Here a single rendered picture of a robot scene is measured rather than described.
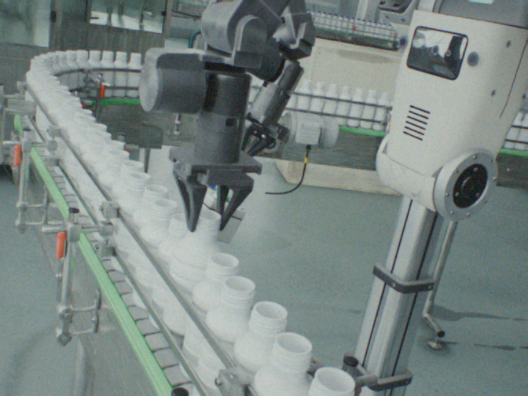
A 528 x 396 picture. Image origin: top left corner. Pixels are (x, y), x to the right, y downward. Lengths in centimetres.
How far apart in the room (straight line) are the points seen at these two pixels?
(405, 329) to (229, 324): 80
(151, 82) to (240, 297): 25
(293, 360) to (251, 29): 35
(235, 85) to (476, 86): 60
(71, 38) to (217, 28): 534
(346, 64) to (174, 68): 432
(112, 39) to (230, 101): 543
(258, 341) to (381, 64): 451
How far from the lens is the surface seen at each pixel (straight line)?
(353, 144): 263
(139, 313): 92
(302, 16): 110
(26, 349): 260
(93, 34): 605
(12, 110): 174
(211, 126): 70
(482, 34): 118
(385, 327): 141
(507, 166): 301
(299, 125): 237
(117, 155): 110
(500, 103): 123
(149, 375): 82
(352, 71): 499
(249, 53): 68
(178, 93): 66
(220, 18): 69
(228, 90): 69
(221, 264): 75
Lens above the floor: 148
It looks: 19 degrees down
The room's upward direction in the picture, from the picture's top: 11 degrees clockwise
